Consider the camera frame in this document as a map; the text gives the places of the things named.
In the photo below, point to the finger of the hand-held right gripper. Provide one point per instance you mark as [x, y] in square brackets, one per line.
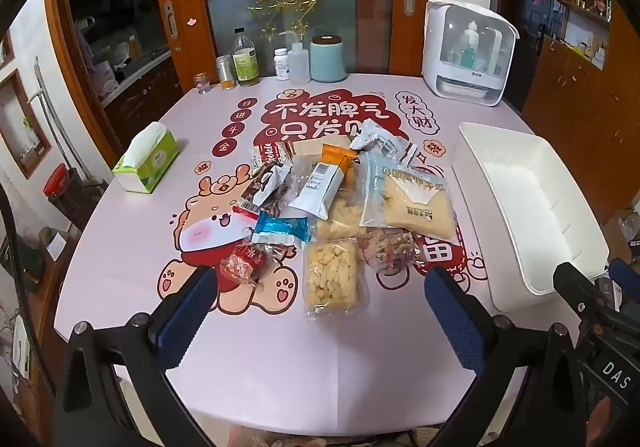
[625, 272]
[582, 294]

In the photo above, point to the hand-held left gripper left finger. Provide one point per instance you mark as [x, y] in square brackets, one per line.
[187, 319]

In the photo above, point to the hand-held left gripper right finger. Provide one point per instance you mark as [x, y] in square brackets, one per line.
[455, 322]

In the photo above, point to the red candy packet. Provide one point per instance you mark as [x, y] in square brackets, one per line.
[242, 267]

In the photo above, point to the clear walnut snack packet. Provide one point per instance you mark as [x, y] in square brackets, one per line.
[392, 249]

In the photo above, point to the white plastic storage bin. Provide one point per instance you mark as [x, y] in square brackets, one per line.
[525, 207]

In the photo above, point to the red white snack packet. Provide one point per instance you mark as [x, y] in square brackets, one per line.
[250, 208]

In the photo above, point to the blue foil snack packet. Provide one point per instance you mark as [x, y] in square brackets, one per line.
[280, 231]

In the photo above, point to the long clear puffed snack packet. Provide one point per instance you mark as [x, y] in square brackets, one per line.
[332, 277]

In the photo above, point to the large beige cracker bag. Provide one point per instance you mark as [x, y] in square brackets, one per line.
[410, 197]

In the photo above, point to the short clear puffed snack packet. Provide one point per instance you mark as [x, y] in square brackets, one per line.
[342, 222]

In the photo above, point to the brown black white packet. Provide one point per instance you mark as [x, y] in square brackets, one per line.
[270, 182]

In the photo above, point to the small white snack packet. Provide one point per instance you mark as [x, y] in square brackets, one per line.
[411, 153]

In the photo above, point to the brown cookie packet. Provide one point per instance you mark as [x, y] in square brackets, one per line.
[267, 154]

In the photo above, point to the white packet with label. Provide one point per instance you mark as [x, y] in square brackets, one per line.
[320, 187]

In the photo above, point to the orange snack packet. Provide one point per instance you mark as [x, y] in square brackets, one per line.
[340, 159]

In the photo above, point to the white grey snack packet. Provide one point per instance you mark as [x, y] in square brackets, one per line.
[375, 137]

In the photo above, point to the beige translucent snack packet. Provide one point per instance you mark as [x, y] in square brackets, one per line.
[307, 149]

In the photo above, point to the printed pink table mat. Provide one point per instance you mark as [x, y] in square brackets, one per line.
[165, 227]

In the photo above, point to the green tissue box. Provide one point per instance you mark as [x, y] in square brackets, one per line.
[150, 157]

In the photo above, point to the tall wooden cabinet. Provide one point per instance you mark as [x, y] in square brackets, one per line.
[575, 102]

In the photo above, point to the red bucket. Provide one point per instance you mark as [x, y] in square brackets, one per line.
[55, 179]

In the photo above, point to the kitchen counter cabinet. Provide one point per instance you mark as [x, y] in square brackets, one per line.
[145, 92]

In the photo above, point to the small glass jar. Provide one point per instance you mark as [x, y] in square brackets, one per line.
[201, 84]

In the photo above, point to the orange spice jar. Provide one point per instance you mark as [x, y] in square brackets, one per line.
[226, 74]

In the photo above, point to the glass bottle with green label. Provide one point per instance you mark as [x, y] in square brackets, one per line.
[245, 62]

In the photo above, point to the white organizer with clear cover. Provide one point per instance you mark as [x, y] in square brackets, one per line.
[440, 52]

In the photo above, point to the white bottle with teal label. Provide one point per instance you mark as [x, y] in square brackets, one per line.
[470, 47]

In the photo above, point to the white pill bottle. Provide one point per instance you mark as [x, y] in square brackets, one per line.
[282, 64]

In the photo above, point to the clear squeeze bottle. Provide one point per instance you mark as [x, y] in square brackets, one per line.
[300, 67]

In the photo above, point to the dark entrance door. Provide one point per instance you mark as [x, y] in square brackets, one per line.
[525, 2]

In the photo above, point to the teal canister with brown lid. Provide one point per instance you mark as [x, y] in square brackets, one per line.
[327, 59]

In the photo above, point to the wooden glass sliding door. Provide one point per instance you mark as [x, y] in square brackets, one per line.
[325, 27]

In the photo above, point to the wooden picture frame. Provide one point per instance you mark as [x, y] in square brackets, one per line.
[22, 127]

